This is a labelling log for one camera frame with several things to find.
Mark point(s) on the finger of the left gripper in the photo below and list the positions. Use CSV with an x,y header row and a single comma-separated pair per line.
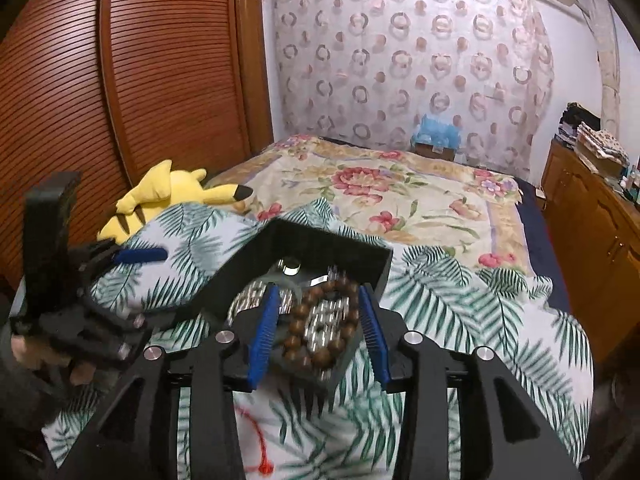
x,y
95,259
106,335

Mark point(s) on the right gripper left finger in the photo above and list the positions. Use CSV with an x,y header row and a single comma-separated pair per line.
x,y
133,432

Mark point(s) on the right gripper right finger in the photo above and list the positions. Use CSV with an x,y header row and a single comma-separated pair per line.
x,y
503,434

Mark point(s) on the black jewelry box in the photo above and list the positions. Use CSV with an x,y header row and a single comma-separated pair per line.
x,y
318,274

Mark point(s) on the left hand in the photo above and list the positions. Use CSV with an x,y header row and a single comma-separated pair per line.
x,y
34,352

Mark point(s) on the yellow Pikachu plush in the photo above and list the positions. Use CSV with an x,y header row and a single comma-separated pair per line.
x,y
160,188

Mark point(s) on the dark blue mattress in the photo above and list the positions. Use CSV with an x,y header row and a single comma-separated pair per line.
x,y
542,257

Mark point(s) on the wooden slatted wardrobe door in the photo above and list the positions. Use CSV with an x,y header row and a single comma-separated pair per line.
x,y
110,88

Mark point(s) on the wooden sideboard cabinet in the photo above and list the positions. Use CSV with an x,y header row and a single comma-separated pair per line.
x,y
595,236

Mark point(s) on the floral bed quilt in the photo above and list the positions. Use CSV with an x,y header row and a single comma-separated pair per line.
x,y
399,196

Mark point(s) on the bottles on sideboard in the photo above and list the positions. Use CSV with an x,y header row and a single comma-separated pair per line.
x,y
631,185

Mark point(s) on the blue plush toy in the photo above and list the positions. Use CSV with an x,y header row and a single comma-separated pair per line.
x,y
435,133

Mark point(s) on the folded clothes pile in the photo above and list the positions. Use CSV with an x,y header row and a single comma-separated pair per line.
x,y
580,131

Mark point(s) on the circle pattern curtain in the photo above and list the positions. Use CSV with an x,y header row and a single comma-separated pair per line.
x,y
366,71

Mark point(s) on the beige side curtain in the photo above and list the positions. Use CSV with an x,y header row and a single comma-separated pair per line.
x,y
604,32

